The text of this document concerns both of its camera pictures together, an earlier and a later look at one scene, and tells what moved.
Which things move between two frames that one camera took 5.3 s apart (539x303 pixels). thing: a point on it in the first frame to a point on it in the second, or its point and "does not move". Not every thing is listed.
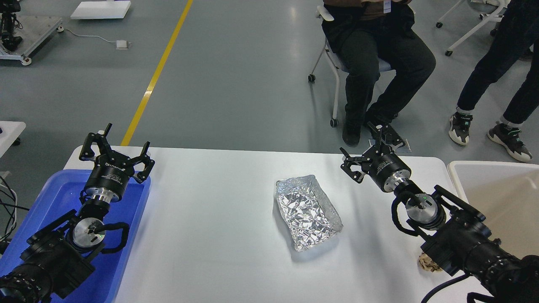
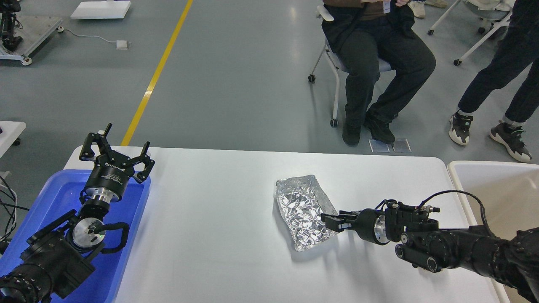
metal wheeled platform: (33, 30) does not move
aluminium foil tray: (307, 213) does not move
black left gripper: (110, 176) does not move
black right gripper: (385, 168) to (363, 223)
